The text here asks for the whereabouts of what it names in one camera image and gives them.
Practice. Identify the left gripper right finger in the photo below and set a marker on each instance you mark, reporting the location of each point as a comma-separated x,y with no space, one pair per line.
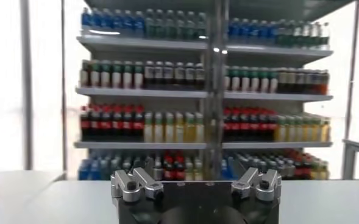
258,184

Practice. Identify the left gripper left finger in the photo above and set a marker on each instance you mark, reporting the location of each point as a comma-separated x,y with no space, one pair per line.
136,185

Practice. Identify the small dark bottle red cap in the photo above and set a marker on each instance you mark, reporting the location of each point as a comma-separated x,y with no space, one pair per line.
169,169
179,169

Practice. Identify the blue water bottle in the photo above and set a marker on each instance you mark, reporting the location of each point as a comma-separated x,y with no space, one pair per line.
94,170
83,170

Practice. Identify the yellow drink bottle green cap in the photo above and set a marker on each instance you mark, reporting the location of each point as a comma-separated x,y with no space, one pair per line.
305,131
314,131
279,131
169,129
297,131
189,129
199,129
158,129
148,129
288,131
179,129
324,131

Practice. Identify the cola bottle red cap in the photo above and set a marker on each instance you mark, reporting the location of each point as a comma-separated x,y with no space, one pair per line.
106,124
138,124
227,126
85,124
236,126
95,124
245,126
117,124
263,126
128,124
272,126
254,126

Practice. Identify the metal drink shelf rack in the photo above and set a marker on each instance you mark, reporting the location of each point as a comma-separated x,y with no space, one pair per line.
273,97
136,92

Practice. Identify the tea bottle green cap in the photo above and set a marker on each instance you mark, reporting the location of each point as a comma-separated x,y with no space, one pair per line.
254,83
106,77
95,77
116,78
236,82
228,82
85,77
138,78
273,84
127,78
264,83

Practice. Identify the dark drink bottle pale label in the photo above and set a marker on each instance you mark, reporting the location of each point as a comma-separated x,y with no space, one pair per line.
282,82
325,83
300,82
308,82
291,82
316,83

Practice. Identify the grey metal side table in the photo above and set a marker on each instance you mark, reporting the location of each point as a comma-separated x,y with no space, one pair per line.
357,146

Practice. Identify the dark bottle black white label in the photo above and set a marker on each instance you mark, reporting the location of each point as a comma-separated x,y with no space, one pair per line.
159,76
200,76
189,76
149,76
169,76
179,76

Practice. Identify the black metal pole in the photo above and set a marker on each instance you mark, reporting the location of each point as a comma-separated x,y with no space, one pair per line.
64,91
351,76

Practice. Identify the grey window frame post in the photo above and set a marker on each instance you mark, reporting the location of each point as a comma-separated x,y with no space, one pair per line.
27,91

